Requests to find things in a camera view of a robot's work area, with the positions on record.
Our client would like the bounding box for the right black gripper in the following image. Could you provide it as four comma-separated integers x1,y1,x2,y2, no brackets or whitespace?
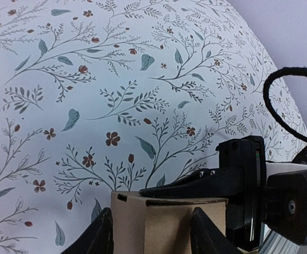
138,135,266,250

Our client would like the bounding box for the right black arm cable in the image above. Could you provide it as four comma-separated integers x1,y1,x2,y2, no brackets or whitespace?
263,66,307,162

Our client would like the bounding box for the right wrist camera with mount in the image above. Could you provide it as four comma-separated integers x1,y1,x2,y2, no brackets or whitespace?
263,162,307,246

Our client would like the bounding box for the brown cardboard box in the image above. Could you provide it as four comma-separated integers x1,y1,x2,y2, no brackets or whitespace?
111,192,229,253

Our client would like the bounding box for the floral patterned table mat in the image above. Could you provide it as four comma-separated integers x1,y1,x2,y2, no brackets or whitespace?
0,1,305,253

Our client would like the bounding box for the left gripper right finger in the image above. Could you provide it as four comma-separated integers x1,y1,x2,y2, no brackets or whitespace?
190,207,240,254

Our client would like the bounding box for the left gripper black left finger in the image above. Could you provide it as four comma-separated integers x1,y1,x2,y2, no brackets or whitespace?
62,207,114,254

